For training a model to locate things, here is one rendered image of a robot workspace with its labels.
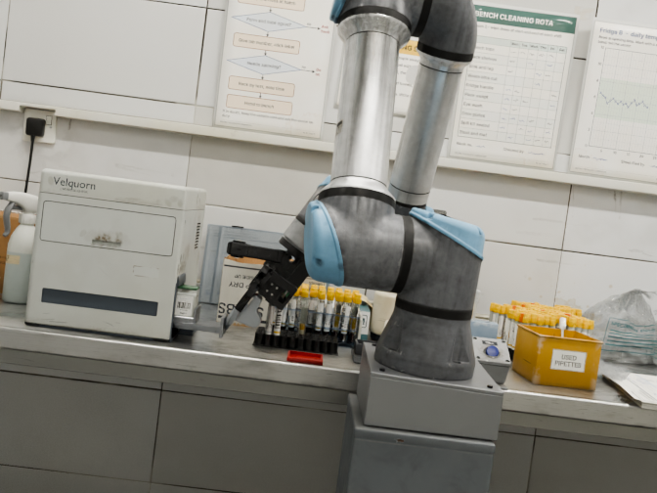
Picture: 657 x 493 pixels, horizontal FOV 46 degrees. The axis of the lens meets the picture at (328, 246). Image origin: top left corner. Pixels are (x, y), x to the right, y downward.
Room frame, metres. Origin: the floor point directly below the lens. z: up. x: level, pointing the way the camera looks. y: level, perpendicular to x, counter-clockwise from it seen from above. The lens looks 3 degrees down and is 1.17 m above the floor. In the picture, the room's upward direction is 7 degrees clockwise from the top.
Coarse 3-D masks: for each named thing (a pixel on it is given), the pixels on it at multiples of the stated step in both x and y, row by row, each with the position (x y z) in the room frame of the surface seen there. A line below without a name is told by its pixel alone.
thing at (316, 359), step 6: (288, 354) 1.47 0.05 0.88; (294, 354) 1.50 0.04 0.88; (300, 354) 1.51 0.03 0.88; (306, 354) 1.51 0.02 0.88; (312, 354) 1.51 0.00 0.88; (318, 354) 1.51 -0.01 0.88; (288, 360) 1.44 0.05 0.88; (294, 360) 1.44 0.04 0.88; (300, 360) 1.44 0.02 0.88; (306, 360) 1.44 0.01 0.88; (312, 360) 1.44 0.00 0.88; (318, 360) 1.45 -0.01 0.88
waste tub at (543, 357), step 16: (528, 336) 1.58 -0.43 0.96; (544, 336) 1.52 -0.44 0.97; (560, 336) 1.53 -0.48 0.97; (576, 336) 1.65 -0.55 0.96; (528, 352) 1.57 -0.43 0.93; (544, 352) 1.53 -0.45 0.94; (560, 352) 1.53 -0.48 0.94; (576, 352) 1.53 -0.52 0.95; (592, 352) 1.54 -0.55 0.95; (512, 368) 1.65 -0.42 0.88; (528, 368) 1.56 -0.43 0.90; (544, 368) 1.53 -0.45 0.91; (560, 368) 1.53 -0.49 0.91; (576, 368) 1.53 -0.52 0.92; (592, 368) 1.54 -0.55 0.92; (544, 384) 1.53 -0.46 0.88; (560, 384) 1.53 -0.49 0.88; (576, 384) 1.53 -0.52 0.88; (592, 384) 1.54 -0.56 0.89
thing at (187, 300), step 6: (180, 294) 1.49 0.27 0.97; (186, 294) 1.49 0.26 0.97; (192, 294) 1.49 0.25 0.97; (198, 294) 1.53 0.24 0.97; (180, 300) 1.49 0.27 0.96; (186, 300) 1.49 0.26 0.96; (192, 300) 1.49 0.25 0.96; (180, 306) 1.49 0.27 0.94; (186, 306) 1.49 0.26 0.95; (192, 306) 1.49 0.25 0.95; (174, 312) 1.49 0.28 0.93; (180, 312) 1.49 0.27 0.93; (186, 312) 1.49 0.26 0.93; (192, 312) 1.49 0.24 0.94
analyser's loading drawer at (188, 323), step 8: (200, 304) 1.54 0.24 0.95; (176, 320) 1.48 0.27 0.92; (184, 320) 1.48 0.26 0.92; (192, 320) 1.48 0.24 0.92; (200, 320) 1.54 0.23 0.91; (224, 320) 1.49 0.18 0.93; (184, 328) 1.48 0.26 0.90; (192, 328) 1.48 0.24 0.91; (200, 328) 1.48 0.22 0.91; (208, 328) 1.48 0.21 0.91; (216, 328) 1.48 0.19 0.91; (224, 328) 1.51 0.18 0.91
